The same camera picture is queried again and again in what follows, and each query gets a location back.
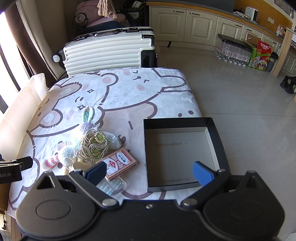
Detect beige fringed scarf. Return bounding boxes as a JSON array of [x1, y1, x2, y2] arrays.
[[97, 0, 118, 18]]

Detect red playing card box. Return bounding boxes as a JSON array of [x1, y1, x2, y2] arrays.
[[95, 148, 137, 181]]

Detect black bin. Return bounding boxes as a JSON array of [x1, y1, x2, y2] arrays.
[[265, 51, 278, 72]]

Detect pastel crochet bunny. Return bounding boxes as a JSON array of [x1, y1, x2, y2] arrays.
[[42, 105, 123, 168]]

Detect white ribbed suitcase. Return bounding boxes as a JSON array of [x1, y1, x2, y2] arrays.
[[52, 27, 159, 76]]

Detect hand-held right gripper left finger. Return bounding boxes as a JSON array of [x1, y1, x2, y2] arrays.
[[35, 161, 119, 208]]

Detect round beige wooden disc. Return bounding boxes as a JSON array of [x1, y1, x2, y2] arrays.
[[70, 161, 92, 173]]

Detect pack of water bottles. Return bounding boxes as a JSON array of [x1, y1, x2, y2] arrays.
[[215, 34, 253, 67]]

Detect clear plastic case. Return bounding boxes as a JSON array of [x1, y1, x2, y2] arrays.
[[96, 176, 127, 196]]

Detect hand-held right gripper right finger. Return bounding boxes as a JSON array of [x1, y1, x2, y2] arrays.
[[180, 161, 263, 209]]

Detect bagged flower hair clips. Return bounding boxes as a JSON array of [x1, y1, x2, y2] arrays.
[[76, 130, 112, 166]]

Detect brown cardboard box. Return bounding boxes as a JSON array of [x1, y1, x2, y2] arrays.
[[0, 183, 11, 215]]

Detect white mesh pillow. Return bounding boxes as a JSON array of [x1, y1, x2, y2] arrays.
[[0, 73, 47, 160]]

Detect beige leather sofa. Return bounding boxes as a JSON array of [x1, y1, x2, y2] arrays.
[[17, 0, 68, 82]]

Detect brown curtain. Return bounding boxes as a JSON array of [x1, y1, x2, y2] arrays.
[[5, 0, 50, 80]]

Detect white kettle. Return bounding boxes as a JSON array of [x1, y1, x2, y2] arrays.
[[245, 7, 259, 22]]

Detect black shallow box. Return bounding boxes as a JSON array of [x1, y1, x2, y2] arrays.
[[143, 117, 232, 193]]

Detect bear printed blanket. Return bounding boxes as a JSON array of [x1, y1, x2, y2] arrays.
[[8, 67, 203, 210]]

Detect open cardboard box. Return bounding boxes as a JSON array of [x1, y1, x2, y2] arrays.
[[240, 31, 263, 50]]

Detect pink padded clothes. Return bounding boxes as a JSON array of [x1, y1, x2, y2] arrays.
[[76, 1, 126, 26]]

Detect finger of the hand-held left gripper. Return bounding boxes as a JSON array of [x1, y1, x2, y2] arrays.
[[0, 156, 33, 171]]

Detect green beer carton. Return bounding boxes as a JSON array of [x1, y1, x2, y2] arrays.
[[248, 40, 273, 70]]

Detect cream kitchen cabinets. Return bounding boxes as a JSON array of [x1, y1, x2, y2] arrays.
[[149, 6, 284, 61]]

